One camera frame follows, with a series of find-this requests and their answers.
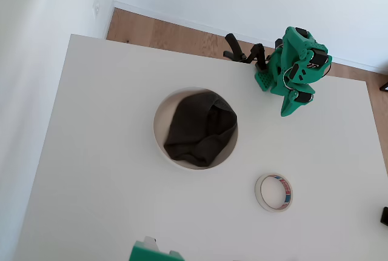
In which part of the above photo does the white masking tape roll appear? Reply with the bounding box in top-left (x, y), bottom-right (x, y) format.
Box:
top-left (254, 173), bottom-right (294, 213)

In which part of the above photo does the black table clamp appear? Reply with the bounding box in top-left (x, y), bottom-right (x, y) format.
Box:
top-left (223, 33), bottom-right (270, 71)

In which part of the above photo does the dark grey cloth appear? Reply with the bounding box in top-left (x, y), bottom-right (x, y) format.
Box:
top-left (163, 91), bottom-right (238, 167)

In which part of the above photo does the white bowl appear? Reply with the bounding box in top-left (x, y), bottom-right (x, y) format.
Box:
top-left (152, 86), bottom-right (239, 171)

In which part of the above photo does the green printed stand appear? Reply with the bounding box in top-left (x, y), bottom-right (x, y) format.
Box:
top-left (129, 240), bottom-right (186, 261)

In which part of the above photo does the red white black servo cable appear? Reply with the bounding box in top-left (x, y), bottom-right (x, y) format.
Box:
top-left (321, 60), bottom-right (333, 78)

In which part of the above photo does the small white camera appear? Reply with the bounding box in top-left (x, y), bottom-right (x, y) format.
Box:
top-left (142, 236), bottom-right (160, 251)

